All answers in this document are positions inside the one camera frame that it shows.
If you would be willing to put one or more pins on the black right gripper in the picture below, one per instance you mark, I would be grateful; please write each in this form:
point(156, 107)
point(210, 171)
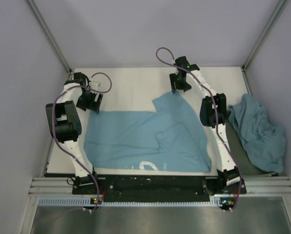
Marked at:
point(186, 87)

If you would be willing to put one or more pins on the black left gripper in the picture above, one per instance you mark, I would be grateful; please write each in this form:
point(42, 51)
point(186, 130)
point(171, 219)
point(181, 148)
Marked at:
point(93, 105)

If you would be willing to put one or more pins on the light blue printed t-shirt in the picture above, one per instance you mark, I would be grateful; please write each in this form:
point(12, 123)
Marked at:
point(169, 139)

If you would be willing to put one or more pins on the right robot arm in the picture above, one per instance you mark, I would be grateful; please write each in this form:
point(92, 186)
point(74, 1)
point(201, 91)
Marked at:
point(213, 116)

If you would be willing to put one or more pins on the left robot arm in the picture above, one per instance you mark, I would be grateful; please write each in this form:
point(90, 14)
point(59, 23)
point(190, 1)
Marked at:
point(65, 125)

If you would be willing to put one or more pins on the grey plastic tray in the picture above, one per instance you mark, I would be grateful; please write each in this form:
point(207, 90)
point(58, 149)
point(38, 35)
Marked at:
point(242, 158)

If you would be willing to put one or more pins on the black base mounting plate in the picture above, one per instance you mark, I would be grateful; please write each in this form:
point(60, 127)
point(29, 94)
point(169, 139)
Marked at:
point(157, 188)

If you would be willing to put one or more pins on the light blue plain t-shirt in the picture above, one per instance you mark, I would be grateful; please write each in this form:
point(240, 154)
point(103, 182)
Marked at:
point(264, 143)

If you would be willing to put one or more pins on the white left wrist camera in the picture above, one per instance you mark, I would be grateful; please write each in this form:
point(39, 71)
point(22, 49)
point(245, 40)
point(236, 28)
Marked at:
point(95, 84)

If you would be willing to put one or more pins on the aluminium frame post right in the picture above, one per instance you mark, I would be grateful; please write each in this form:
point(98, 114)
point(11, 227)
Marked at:
point(280, 7)

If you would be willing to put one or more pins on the aluminium frame post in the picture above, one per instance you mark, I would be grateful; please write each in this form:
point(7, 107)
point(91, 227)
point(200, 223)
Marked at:
point(280, 7)
point(48, 35)

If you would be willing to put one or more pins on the aluminium frame post left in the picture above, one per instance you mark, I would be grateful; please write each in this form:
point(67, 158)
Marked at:
point(48, 35)

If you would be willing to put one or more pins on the light blue cable duct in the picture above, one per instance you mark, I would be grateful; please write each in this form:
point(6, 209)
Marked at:
point(90, 202)

